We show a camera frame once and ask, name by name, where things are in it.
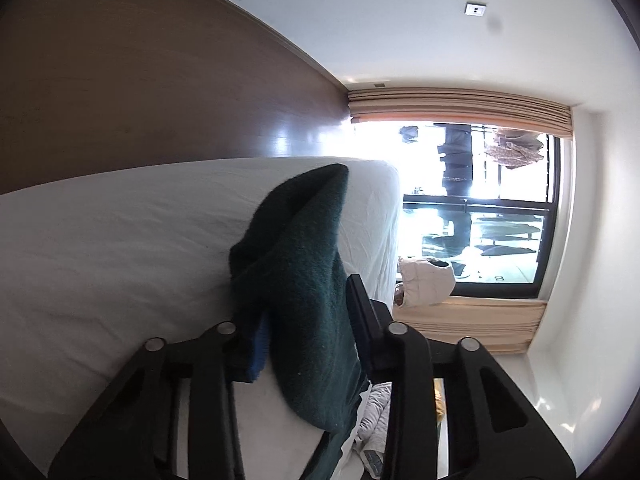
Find dark green knit sweater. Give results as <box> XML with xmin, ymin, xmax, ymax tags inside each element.
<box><xmin>229</xmin><ymin>164</ymin><xmax>367</xmax><ymax>479</ymax></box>

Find right beige curtain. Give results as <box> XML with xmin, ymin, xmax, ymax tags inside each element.
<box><xmin>394</xmin><ymin>297</ymin><xmax>547</xmax><ymax>354</ymax></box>

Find beige curtain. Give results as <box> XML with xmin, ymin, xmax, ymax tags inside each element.
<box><xmin>394</xmin><ymin>297</ymin><xmax>547</xmax><ymax>354</ymax></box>
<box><xmin>348</xmin><ymin>87</ymin><xmax>574</xmax><ymax>138</ymax></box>

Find folded grey duvet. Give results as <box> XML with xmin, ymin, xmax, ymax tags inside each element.
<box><xmin>354</xmin><ymin>382</ymin><xmax>392</xmax><ymax>479</ymax></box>

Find beige puffer vest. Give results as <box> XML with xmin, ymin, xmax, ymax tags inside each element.
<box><xmin>394</xmin><ymin>258</ymin><xmax>456</xmax><ymax>308</ymax></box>

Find white bed sheet mattress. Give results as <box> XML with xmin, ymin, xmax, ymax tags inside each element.
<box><xmin>1</xmin><ymin>157</ymin><xmax>401</xmax><ymax>479</ymax></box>

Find black framed balcony door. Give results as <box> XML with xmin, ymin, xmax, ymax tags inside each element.
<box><xmin>397</xmin><ymin>122</ymin><xmax>561</xmax><ymax>299</ymax></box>

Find dark hanging trousers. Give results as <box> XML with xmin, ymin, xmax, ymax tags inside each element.
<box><xmin>437</xmin><ymin>124</ymin><xmax>473</xmax><ymax>197</ymax></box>

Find patterned hanging blouse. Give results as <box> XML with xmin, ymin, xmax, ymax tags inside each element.
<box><xmin>485</xmin><ymin>128</ymin><xmax>544</xmax><ymax>169</ymax></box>

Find left beige curtain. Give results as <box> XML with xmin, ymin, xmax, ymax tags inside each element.
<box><xmin>348</xmin><ymin>87</ymin><xmax>574</xmax><ymax>138</ymax></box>

